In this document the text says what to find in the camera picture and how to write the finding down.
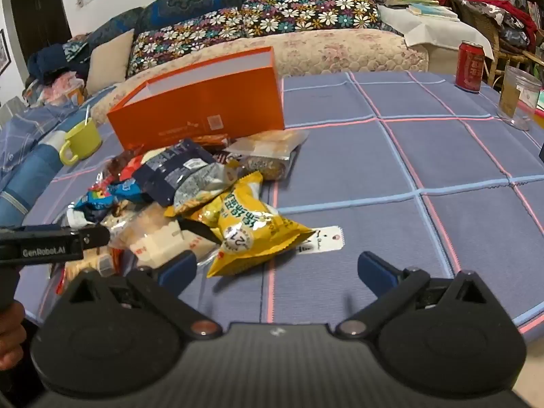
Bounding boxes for blue checked tablecloth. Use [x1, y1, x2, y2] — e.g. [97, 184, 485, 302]
[25, 70, 544, 345]

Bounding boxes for wicker chair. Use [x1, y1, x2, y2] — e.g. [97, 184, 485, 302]
[450, 0, 544, 88]

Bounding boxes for person's left hand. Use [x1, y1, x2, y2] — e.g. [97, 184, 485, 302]
[0, 302, 26, 370]

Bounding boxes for beige quilted sofa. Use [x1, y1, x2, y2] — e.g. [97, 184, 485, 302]
[25, 0, 430, 126]

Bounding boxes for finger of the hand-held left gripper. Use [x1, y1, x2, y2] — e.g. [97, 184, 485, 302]
[177, 218, 222, 246]
[81, 224, 112, 251]

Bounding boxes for white paper tag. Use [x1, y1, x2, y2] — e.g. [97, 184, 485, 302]
[300, 225, 344, 256]

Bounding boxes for yellow-green mug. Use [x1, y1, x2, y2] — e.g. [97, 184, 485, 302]
[58, 118, 103, 166]

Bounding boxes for floral cushion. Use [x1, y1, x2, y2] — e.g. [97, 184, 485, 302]
[240, 0, 381, 38]
[126, 11, 247, 78]

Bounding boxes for dark navy snack bag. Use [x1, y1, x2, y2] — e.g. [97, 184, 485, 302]
[134, 138, 215, 208]

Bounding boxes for pile of dark clothes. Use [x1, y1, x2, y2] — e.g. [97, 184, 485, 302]
[23, 36, 92, 107]

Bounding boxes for yellow snack bag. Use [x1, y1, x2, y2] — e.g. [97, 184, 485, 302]
[200, 171, 317, 279]

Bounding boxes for clear round cookie packet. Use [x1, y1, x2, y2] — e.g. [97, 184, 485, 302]
[232, 153, 296, 181]

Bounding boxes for clear pastry packet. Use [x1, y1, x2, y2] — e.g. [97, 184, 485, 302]
[223, 130, 309, 160]

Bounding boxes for clear cracker packet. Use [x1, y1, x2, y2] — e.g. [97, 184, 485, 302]
[50, 246, 126, 296]

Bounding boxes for red snack packet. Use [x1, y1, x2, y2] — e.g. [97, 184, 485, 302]
[102, 153, 145, 183]

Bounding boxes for small blue snack packet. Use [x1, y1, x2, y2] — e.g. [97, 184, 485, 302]
[73, 181, 143, 224]

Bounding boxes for blue striped cushion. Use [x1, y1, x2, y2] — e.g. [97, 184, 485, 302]
[0, 131, 66, 227]

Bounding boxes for orange cardboard box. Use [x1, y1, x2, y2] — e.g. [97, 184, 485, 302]
[106, 46, 285, 150]

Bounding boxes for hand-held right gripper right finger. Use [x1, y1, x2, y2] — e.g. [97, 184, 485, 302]
[335, 252, 501, 341]

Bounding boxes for red drink can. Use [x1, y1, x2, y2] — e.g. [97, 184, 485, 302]
[456, 41, 485, 93]

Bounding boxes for pale grey snack bag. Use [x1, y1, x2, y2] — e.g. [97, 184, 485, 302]
[164, 164, 241, 217]

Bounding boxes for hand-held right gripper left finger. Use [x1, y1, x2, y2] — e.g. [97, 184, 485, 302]
[58, 250, 222, 341]

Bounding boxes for beige pillow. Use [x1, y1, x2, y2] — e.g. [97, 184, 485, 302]
[85, 29, 136, 94]

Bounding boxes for light blue plaid cloth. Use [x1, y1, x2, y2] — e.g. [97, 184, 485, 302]
[0, 87, 92, 171]

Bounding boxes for dark door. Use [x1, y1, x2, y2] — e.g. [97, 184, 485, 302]
[9, 0, 73, 64]

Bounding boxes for framed picture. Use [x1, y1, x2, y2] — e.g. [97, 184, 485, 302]
[0, 29, 11, 73]

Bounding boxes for white cloth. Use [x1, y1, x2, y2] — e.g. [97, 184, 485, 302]
[376, 4, 494, 61]

